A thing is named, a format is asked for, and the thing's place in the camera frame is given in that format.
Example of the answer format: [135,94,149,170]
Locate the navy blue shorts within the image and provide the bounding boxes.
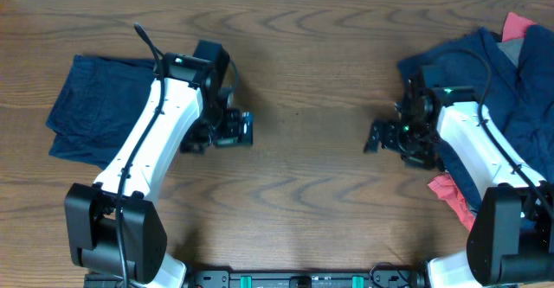
[46,55,154,169]

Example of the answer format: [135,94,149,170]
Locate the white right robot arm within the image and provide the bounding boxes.
[364,80,553,287]

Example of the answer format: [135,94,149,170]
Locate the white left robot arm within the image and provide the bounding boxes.
[65,53,254,287]

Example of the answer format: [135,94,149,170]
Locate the red garment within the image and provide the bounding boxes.
[428,12,535,231]

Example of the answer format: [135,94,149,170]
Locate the navy blue garment pile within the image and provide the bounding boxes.
[397,25,553,182]

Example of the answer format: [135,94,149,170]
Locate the grey garment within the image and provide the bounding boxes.
[497,38,524,67]

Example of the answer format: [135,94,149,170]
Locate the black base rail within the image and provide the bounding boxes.
[83,264,434,288]

